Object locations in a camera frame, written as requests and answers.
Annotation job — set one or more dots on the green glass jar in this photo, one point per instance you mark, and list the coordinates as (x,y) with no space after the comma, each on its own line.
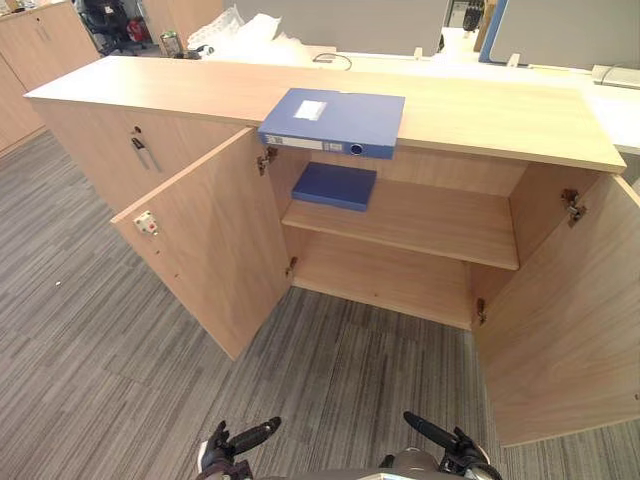
(170,43)

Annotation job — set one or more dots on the grey desk partition screen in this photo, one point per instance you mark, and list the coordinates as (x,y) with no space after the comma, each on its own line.
(340,22)

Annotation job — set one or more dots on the long wooden office cabinet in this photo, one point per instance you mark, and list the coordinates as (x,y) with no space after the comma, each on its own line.
(320,165)

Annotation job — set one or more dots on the blue box file with label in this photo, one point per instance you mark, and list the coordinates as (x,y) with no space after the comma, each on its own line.
(334,122)

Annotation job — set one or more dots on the wooden cabinet door with lock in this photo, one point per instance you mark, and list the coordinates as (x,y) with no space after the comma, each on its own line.
(220,240)

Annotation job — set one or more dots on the white lock plate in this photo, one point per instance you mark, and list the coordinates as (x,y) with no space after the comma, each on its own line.
(146,223)

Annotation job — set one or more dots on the blue-edged grey partition screen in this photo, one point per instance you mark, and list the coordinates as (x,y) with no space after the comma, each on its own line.
(565,30)

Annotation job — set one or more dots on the grey device on desk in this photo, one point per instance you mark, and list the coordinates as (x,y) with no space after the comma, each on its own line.
(616,76)

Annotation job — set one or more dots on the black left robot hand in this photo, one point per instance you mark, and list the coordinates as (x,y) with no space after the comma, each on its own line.
(235,442)

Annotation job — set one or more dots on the plain wooden cabinet door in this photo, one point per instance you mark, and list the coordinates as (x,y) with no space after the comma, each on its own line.
(565,320)

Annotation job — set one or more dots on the wooden cabinet shelf board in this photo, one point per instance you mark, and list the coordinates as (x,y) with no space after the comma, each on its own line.
(410,220)

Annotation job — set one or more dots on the black-white small object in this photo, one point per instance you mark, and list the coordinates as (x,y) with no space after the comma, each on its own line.
(204,50)

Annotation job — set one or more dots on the red bag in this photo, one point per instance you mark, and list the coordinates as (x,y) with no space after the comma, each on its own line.
(136,28)

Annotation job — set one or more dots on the black office chair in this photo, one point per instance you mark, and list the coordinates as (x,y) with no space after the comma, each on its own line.
(107,25)

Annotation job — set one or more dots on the plain blue box file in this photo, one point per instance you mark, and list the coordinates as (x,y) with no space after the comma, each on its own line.
(335,186)

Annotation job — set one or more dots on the tall wooden cabinet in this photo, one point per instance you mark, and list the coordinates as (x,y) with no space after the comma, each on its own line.
(35,65)

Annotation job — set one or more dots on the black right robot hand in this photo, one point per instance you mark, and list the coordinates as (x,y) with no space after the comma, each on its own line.
(450,442)

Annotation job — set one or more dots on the white plastic packing wrap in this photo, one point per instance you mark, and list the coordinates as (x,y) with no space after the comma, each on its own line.
(245,32)

